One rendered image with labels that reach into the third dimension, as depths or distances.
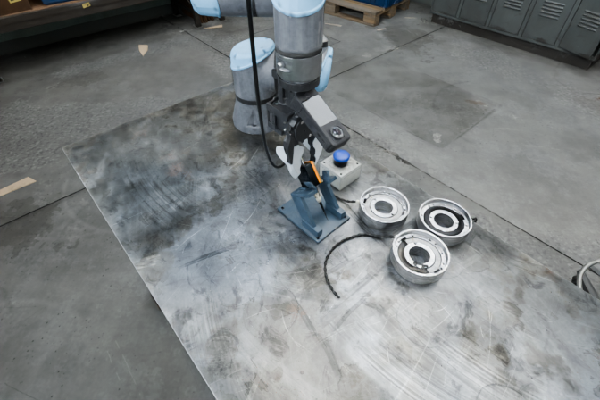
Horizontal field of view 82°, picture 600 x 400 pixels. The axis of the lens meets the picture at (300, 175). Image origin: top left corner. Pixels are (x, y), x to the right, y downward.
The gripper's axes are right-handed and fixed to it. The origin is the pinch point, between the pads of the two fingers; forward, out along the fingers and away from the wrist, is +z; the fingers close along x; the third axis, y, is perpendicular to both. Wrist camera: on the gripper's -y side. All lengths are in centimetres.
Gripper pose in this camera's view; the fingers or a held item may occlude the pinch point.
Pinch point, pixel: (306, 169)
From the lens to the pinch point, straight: 70.5
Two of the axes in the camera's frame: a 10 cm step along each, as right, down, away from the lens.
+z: 0.0, 7.3, 6.8
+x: -7.3, 4.6, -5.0
